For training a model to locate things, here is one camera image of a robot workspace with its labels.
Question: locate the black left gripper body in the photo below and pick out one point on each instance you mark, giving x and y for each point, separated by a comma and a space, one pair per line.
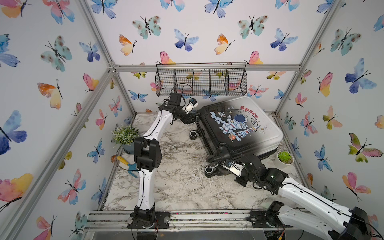
182, 116

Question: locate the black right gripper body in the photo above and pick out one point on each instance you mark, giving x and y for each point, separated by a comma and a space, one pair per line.
244, 178

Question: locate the space print kids suitcase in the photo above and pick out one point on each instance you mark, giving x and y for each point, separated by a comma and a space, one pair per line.
234, 128

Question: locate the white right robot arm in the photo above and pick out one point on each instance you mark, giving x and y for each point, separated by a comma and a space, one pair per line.
322, 217

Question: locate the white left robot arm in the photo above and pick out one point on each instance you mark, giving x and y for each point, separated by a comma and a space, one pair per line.
148, 157

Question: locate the small white pot green plant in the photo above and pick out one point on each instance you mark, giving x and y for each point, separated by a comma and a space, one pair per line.
283, 159

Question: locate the green artificial plant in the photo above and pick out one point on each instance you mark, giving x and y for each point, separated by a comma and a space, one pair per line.
125, 135

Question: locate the blue flower pot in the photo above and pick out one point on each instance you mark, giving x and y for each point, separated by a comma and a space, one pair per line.
129, 148

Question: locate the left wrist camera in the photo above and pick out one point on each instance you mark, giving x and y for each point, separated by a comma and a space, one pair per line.
179, 102

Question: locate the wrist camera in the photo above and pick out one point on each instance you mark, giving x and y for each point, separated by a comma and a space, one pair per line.
179, 102
234, 168

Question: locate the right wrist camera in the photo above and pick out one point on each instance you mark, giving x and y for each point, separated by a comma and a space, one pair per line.
234, 168

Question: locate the black wire wall basket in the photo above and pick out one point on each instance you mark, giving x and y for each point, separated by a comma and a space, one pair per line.
204, 79

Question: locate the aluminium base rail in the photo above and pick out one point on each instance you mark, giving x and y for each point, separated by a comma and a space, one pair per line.
182, 220

